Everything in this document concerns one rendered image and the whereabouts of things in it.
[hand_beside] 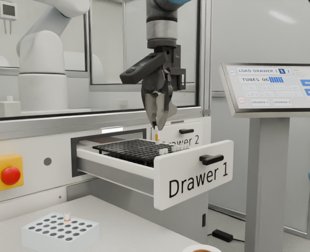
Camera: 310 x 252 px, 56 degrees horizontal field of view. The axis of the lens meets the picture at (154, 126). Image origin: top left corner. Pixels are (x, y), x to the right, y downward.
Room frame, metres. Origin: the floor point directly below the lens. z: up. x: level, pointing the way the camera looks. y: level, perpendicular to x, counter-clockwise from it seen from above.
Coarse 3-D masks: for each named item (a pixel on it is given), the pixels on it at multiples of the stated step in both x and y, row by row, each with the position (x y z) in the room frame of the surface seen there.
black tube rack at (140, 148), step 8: (104, 144) 0.85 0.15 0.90; (112, 144) 0.85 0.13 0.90; (120, 144) 0.85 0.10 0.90; (128, 144) 0.85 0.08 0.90; (136, 144) 0.85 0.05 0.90; (144, 144) 0.85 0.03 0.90; (152, 144) 0.86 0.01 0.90; (160, 144) 0.86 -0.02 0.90; (168, 144) 0.85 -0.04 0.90; (112, 152) 0.76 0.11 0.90; (120, 152) 0.75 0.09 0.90; (128, 152) 0.75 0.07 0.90; (136, 152) 0.74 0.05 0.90; (144, 152) 0.74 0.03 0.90; (152, 152) 0.74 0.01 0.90; (128, 160) 0.77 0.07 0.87; (136, 160) 0.77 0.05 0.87; (152, 160) 0.77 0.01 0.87
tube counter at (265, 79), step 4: (260, 76) 1.46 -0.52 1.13; (264, 76) 1.47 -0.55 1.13; (268, 76) 1.47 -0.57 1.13; (272, 76) 1.47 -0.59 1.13; (276, 76) 1.48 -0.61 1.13; (280, 76) 1.48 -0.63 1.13; (284, 76) 1.48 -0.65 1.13; (288, 76) 1.48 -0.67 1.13; (292, 76) 1.49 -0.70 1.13; (264, 80) 1.45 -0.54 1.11; (268, 80) 1.45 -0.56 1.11; (272, 80) 1.45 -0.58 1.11; (276, 80) 1.46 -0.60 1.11; (280, 80) 1.46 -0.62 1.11; (284, 80) 1.46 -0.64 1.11; (288, 80) 1.47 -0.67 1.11; (292, 80) 1.47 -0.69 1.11; (296, 80) 1.47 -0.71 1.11
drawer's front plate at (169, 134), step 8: (152, 128) 1.02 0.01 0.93; (168, 128) 1.06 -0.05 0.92; (176, 128) 1.10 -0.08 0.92; (184, 128) 1.13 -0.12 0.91; (192, 128) 1.17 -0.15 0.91; (200, 128) 1.21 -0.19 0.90; (152, 136) 1.02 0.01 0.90; (160, 136) 1.03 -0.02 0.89; (168, 136) 1.06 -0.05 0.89; (176, 136) 1.10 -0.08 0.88; (184, 136) 1.13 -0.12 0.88; (192, 136) 1.17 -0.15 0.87; (200, 136) 1.21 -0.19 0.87; (192, 144) 1.17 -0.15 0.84; (200, 144) 1.21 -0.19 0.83
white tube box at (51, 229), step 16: (32, 224) 0.55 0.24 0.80; (48, 224) 0.55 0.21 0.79; (64, 224) 0.55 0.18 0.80; (80, 224) 0.56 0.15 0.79; (96, 224) 0.55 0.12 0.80; (32, 240) 0.52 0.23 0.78; (48, 240) 0.50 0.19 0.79; (64, 240) 0.48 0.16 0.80; (80, 240) 0.50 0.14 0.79; (96, 240) 0.54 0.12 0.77
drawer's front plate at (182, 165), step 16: (208, 144) 0.71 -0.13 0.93; (224, 144) 0.74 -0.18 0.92; (160, 160) 0.56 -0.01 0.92; (176, 160) 0.60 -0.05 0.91; (192, 160) 0.64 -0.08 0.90; (224, 160) 0.74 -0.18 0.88; (160, 176) 0.56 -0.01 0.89; (176, 176) 0.60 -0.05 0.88; (192, 176) 0.64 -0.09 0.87; (224, 176) 0.74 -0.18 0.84; (160, 192) 0.56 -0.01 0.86; (192, 192) 0.64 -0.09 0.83; (160, 208) 0.56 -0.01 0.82
